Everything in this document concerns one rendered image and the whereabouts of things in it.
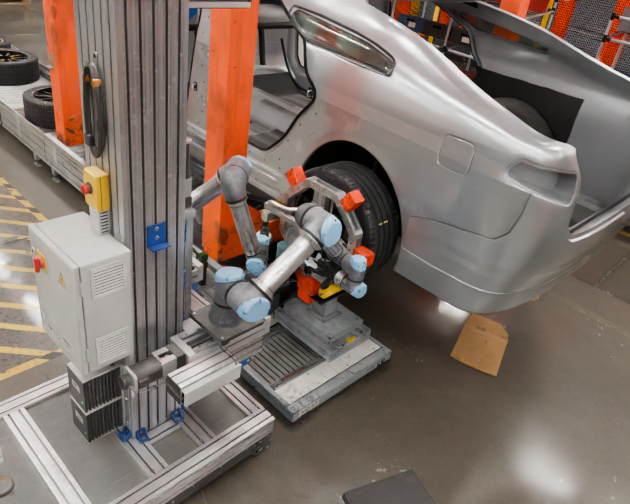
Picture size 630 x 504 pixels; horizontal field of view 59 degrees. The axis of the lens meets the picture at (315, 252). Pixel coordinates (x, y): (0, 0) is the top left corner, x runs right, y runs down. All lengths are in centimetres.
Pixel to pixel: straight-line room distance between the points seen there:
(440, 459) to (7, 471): 200
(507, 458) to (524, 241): 124
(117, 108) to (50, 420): 155
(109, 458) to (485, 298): 183
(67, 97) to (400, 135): 271
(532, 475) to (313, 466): 114
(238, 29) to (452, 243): 141
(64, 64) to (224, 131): 193
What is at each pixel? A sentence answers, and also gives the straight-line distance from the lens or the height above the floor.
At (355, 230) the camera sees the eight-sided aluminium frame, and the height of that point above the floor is 98.
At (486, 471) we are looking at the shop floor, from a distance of 320.
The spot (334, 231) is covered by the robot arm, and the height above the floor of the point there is 125.
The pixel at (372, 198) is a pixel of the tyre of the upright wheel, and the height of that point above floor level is 110.
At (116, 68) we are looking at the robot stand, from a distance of 182.
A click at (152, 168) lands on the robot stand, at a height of 149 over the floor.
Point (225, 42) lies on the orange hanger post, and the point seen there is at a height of 173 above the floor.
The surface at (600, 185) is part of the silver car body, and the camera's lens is 426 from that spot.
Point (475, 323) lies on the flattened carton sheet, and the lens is 411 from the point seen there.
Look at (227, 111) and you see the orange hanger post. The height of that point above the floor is 141.
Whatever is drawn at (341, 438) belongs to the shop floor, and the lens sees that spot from 307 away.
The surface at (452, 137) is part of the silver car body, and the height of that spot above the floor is 153.
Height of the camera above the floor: 230
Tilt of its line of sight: 31 degrees down
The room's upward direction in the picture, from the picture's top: 9 degrees clockwise
